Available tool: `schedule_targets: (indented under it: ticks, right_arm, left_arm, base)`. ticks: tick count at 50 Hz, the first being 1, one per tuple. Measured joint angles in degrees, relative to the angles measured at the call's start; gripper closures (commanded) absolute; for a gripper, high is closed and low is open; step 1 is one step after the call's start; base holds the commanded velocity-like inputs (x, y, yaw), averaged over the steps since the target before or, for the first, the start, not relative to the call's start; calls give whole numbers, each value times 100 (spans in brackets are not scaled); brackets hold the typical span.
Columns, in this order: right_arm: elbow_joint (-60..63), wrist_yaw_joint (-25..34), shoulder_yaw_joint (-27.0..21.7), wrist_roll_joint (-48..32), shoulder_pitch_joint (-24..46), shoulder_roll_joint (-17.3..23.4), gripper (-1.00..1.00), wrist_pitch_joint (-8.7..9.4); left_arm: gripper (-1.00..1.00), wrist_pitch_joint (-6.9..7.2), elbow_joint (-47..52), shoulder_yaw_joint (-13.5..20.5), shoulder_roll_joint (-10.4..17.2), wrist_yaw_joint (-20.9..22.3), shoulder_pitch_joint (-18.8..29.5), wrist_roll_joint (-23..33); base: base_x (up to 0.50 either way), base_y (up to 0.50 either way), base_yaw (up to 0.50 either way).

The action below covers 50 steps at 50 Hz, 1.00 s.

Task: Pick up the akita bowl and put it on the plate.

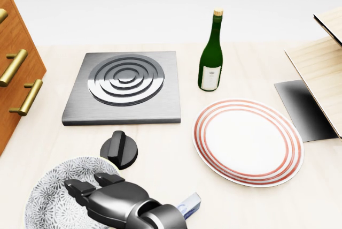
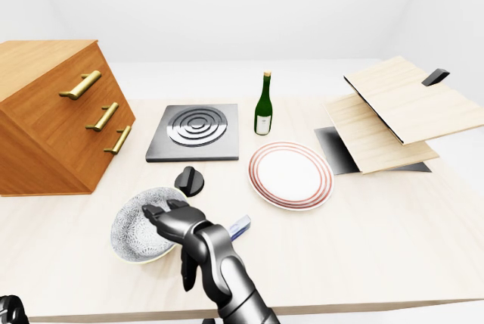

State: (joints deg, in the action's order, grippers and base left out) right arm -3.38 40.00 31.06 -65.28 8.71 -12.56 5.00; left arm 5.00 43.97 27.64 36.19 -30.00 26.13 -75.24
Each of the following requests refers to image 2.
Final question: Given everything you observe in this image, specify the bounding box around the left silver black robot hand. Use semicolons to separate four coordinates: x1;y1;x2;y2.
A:
0;294;29;324

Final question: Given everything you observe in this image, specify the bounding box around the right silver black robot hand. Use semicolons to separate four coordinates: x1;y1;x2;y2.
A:
141;198;237;304

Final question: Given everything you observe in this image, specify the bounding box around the grey patterned bowl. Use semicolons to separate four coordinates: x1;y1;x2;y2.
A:
110;186;190;266

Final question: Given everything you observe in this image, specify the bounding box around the flat dark stove plate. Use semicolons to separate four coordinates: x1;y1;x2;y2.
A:
145;103;240;164

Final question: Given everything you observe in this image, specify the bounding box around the white plate with red rings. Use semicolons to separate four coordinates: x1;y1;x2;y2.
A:
247;141;335;212

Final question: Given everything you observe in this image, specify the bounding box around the small blue white box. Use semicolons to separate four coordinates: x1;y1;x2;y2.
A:
228;214;253;243

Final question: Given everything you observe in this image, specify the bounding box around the round black stove knob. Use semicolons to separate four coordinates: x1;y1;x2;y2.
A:
174;166;206;198

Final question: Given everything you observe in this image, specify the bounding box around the small wooden cabinet drawer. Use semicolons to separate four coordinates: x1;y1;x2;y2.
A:
70;106;136;192

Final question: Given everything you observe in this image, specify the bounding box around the green wine bottle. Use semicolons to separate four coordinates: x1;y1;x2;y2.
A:
253;70;275;136

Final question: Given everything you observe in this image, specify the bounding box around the wooden cabinet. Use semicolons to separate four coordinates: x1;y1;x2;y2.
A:
0;39;137;198

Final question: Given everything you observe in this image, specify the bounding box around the medium wooden cabinet drawer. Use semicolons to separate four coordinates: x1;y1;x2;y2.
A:
41;81;129;168

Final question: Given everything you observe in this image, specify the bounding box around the large wooden cabinet drawer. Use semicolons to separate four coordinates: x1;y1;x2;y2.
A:
2;42;116;139

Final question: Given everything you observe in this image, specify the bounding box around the small black angled block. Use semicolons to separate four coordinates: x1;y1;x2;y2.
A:
420;67;451;88

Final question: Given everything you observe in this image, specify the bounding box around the short brass drawer handle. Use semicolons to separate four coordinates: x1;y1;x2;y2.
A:
103;125;132;156

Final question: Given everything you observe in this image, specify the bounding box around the medium brass drawer handle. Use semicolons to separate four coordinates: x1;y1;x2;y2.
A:
85;101;120;132

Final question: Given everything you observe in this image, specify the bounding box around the long brass drawer handle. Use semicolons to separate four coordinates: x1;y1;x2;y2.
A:
58;70;103;101

